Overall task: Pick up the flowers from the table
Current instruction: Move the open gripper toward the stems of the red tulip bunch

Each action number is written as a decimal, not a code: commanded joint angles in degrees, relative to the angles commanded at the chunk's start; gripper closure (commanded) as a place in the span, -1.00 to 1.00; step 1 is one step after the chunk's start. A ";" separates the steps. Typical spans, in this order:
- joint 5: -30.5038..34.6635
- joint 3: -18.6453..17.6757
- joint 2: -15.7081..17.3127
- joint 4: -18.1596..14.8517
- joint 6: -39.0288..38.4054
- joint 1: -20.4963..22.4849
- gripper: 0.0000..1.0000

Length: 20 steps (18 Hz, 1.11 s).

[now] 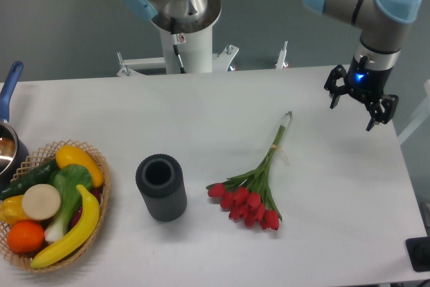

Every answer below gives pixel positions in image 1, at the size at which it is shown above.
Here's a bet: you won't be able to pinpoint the green cucumber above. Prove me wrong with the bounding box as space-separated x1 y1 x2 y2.
1 159 59 200

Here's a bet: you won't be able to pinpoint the white table clamp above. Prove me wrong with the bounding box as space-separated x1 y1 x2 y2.
116 52 166 77
275 40 289 69
212 44 239 73

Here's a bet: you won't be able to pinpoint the black device at edge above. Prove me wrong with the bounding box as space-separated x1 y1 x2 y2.
405 237 430 272

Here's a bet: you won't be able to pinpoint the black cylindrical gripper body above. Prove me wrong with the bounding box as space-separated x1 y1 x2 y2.
345 45 397 104

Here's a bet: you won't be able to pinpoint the dark red fruit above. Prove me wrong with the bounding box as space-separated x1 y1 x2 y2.
70 188 102 229

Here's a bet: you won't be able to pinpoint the green bok choy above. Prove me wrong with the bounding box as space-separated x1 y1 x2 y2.
44 164 93 244

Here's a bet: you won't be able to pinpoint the woven wicker basket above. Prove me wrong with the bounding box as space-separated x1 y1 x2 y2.
1 140 111 273

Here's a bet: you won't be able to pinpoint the dark grey ribbed vase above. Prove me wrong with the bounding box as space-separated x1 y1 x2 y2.
135 154 187 222

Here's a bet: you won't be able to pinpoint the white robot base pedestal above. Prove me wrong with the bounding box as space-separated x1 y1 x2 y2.
117 0 223 75

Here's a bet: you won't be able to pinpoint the orange fruit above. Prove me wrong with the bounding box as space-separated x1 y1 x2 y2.
7 220 44 253

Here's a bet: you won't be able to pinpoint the red tulip bouquet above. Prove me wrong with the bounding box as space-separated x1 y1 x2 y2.
206 111 293 231

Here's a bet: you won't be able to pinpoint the right white table clamp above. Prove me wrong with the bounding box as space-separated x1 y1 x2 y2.
275 40 289 69

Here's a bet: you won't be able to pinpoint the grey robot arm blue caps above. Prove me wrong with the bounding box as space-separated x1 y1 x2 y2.
302 0 422 130

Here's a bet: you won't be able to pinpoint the black cable on pedestal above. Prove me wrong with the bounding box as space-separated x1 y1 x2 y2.
169 17 187 75

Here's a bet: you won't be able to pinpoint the round beige disc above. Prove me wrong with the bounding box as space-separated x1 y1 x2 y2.
21 184 61 220

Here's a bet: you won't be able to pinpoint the left white table clamp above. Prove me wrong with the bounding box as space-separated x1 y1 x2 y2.
116 52 166 77

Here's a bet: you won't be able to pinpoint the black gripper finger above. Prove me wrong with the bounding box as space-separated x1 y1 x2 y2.
365 94 399 131
324 65 350 109

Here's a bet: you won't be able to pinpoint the yellow bell pepper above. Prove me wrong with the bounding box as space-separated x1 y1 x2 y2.
1 195 30 225

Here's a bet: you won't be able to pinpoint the yellow banana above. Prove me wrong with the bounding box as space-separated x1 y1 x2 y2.
30 184 100 269

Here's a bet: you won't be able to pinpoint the middle white table clamp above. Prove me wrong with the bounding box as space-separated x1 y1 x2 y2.
212 44 239 73

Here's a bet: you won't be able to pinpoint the blue handled saucepan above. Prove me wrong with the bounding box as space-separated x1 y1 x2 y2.
1 61 28 191

